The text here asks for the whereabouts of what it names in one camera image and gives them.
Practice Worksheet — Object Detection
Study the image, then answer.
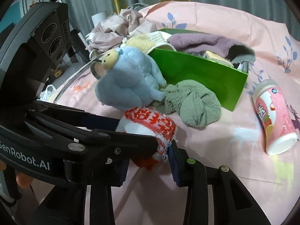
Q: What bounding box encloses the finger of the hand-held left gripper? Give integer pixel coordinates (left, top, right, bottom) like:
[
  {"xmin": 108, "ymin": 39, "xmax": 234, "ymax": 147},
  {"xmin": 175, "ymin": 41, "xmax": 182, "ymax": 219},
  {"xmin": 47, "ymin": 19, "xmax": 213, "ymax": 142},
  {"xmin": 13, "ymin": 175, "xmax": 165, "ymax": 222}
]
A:
[
  {"xmin": 63, "ymin": 129, "xmax": 163, "ymax": 163},
  {"xmin": 28, "ymin": 101, "xmax": 120, "ymax": 136}
]

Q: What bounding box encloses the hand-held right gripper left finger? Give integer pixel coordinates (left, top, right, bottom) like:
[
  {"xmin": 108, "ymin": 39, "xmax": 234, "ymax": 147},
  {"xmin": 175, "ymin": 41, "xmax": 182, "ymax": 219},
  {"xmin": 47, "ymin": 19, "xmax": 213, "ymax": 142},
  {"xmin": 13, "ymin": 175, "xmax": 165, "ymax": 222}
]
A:
[{"xmin": 30, "ymin": 157, "xmax": 132, "ymax": 225}]

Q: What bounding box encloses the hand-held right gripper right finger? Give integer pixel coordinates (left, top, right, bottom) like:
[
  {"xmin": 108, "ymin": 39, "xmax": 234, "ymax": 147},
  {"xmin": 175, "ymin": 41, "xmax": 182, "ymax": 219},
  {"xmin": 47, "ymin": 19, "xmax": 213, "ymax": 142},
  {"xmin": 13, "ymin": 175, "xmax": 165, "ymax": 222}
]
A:
[{"xmin": 167, "ymin": 142, "xmax": 273, "ymax": 225}]

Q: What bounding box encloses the red white knit cloth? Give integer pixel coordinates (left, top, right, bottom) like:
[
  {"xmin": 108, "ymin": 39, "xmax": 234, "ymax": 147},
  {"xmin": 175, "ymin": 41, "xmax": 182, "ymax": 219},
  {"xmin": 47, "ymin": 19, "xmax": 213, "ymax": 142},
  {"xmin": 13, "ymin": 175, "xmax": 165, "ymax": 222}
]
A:
[{"xmin": 115, "ymin": 106, "xmax": 178, "ymax": 170}]

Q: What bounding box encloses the green box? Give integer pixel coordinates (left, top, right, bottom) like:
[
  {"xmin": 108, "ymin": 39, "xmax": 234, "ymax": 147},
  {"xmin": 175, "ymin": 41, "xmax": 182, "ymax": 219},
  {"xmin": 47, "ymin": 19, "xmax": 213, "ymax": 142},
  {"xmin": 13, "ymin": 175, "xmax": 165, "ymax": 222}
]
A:
[{"xmin": 149, "ymin": 28, "xmax": 249, "ymax": 112}]

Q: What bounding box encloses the cream white knit cloth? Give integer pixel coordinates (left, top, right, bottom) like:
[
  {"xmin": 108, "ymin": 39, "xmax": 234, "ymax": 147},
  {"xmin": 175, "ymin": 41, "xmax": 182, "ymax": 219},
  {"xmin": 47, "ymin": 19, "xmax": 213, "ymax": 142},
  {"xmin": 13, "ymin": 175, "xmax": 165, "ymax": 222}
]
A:
[{"xmin": 122, "ymin": 31, "xmax": 176, "ymax": 54}]

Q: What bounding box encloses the person's left hand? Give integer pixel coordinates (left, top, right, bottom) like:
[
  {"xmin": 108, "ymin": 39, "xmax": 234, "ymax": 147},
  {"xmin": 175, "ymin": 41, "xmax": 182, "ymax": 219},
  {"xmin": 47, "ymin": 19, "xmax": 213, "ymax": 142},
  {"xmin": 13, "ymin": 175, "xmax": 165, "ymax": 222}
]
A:
[{"xmin": 0, "ymin": 160, "xmax": 34, "ymax": 188}]

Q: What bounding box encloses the white plastic bag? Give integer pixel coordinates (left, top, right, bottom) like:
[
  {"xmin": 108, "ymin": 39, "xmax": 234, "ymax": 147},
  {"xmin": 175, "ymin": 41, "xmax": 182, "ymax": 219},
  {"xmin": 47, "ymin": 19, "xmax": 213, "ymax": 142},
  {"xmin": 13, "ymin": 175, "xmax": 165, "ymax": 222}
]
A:
[{"xmin": 39, "ymin": 84, "xmax": 57, "ymax": 101}]

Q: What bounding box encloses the pink deer print bedsheet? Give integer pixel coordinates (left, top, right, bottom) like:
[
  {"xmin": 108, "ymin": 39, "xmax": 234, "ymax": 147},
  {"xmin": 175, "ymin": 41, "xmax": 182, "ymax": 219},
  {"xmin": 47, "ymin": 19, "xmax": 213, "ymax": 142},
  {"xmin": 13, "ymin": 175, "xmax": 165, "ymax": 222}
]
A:
[{"xmin": 54, "ymin": 1, "xmax": 300, "ymax": 225}]

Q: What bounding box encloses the blue plush toy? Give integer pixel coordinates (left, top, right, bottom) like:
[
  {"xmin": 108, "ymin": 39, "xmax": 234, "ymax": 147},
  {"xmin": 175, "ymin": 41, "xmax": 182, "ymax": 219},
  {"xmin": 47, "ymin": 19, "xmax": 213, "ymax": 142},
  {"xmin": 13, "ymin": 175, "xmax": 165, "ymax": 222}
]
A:
[{"xmin": 94, "ymin": 46, "xmax": 167, "ymax": 111}]

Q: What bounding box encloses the grey green cloth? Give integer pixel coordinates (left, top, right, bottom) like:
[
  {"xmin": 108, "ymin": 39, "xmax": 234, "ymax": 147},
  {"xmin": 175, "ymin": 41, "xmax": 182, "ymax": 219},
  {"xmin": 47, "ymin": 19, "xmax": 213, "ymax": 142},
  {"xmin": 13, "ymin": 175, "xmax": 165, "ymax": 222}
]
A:
[{"xmin": 153, "ymin": 80, "xmax": 222, "ymax": 129}]

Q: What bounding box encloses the grey curtain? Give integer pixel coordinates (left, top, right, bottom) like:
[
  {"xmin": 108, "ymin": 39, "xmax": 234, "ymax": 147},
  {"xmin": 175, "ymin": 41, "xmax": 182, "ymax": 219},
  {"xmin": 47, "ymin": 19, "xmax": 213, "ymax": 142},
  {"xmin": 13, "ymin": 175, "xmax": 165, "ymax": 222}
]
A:
[{"xmin": 53, "ymin": 0, "xmax": 235, "ymax": 32}]

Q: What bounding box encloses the pale pink clothing pile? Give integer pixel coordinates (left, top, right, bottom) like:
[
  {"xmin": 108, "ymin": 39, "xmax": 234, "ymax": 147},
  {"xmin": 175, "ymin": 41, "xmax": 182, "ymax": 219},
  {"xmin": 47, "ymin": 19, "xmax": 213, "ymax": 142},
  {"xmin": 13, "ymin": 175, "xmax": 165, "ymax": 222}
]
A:
[{"xmin": 85, "ymin": 8, "xmax": 155, "ymax": 52}]

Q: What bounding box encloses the pink white plastic bottle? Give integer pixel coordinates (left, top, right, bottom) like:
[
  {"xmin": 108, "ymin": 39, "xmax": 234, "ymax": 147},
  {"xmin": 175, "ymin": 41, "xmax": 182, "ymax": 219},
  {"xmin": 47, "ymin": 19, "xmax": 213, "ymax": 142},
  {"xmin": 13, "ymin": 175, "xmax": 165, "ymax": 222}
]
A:
[{"xmin": 253, "ymin": 78, "xmax": 299, "ymax": 155}]

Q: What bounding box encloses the purple fluffy cloth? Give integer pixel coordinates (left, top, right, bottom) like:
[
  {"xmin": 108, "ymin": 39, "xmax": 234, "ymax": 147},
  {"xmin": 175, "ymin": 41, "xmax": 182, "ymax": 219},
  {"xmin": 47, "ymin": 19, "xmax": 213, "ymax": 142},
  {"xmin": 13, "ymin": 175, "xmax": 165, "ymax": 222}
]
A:
[{"xmin": 168, "ymin": 33, "xmax": 256, "ymax": 64}]

